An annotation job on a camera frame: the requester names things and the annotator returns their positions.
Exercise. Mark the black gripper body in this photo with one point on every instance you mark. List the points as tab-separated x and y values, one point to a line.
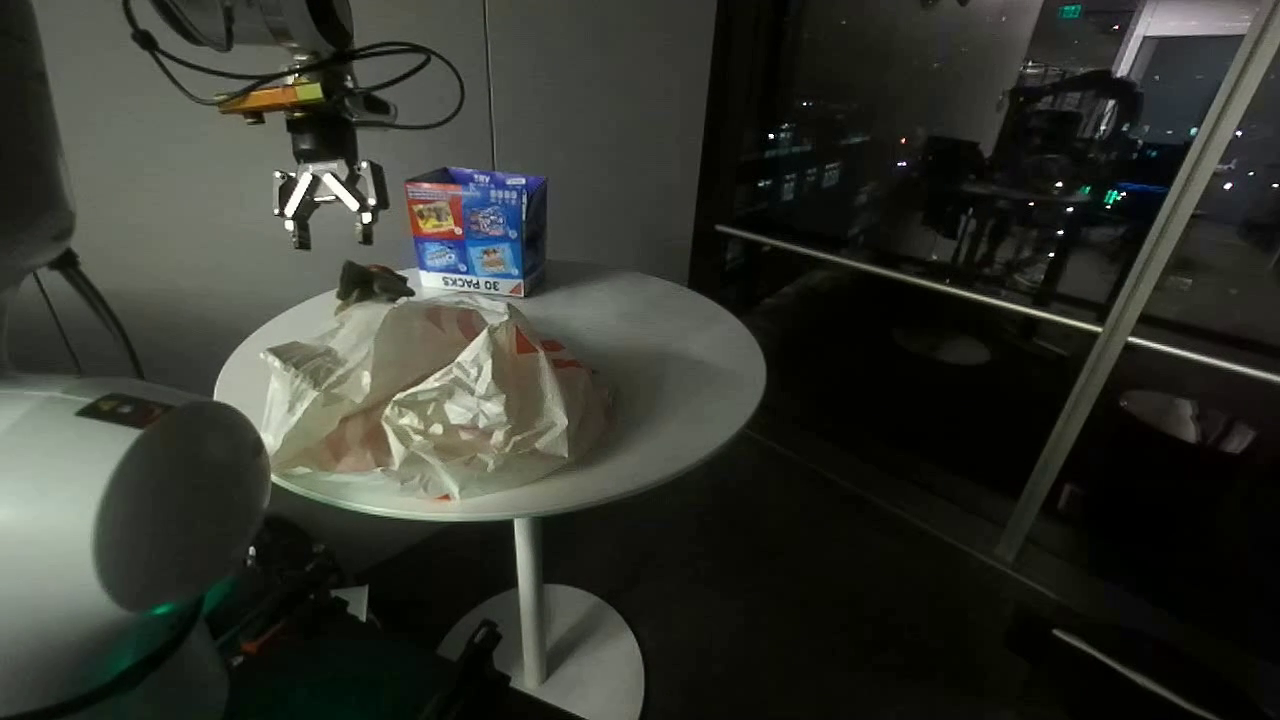
327	171

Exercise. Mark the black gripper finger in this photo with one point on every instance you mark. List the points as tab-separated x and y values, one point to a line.
366	222
292	222

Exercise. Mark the white orange plastic bag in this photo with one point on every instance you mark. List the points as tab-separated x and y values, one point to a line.
447	397

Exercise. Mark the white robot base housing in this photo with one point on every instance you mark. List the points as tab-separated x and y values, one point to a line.
122	515

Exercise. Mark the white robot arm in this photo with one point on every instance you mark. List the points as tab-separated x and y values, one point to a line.
315	33

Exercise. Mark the blue snack pack box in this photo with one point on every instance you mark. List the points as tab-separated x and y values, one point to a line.
477	229

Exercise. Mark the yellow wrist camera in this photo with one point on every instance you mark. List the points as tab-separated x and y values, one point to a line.
292	92

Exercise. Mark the round white pedestal table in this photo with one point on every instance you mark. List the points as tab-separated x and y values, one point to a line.
681	383

